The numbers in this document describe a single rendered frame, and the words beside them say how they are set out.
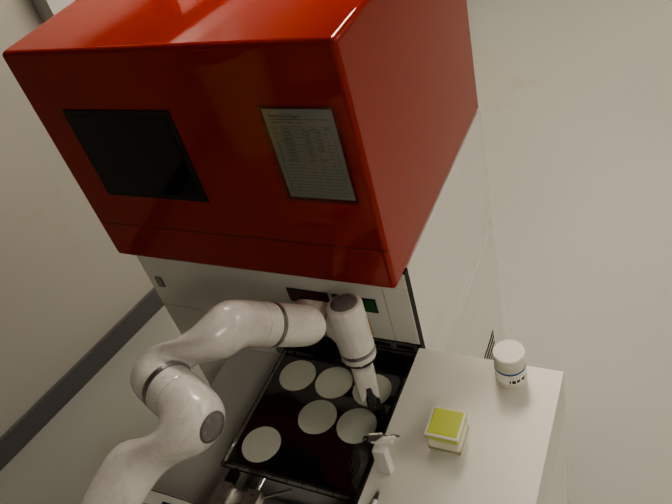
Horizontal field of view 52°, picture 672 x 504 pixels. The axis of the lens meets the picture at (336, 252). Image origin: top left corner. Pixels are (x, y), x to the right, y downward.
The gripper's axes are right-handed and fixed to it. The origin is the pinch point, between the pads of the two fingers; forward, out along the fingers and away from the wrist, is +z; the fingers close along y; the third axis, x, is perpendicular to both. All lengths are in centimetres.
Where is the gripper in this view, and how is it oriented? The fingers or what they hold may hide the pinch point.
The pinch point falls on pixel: (373, 402)
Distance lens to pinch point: 172.0
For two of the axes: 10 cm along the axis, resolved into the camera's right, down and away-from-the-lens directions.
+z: 2.5, 8.1, 5.3
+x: 9.6, -2.6, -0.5
